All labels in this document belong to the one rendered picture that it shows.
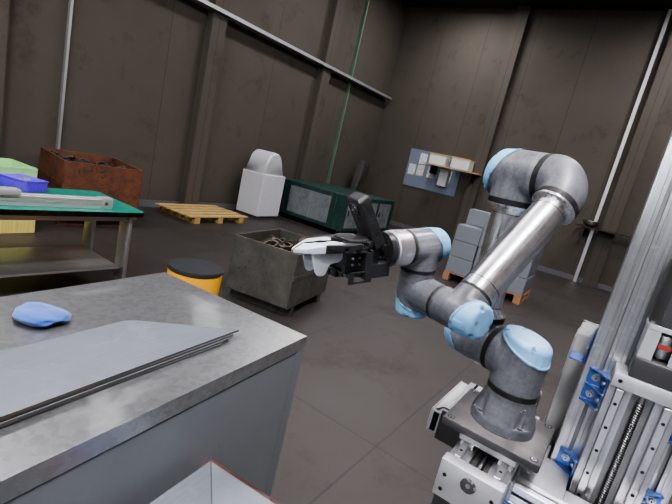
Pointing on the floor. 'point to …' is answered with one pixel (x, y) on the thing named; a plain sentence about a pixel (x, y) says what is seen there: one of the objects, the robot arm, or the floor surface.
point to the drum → (197, 273)
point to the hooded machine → (261, 186)
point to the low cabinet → (327, 206)
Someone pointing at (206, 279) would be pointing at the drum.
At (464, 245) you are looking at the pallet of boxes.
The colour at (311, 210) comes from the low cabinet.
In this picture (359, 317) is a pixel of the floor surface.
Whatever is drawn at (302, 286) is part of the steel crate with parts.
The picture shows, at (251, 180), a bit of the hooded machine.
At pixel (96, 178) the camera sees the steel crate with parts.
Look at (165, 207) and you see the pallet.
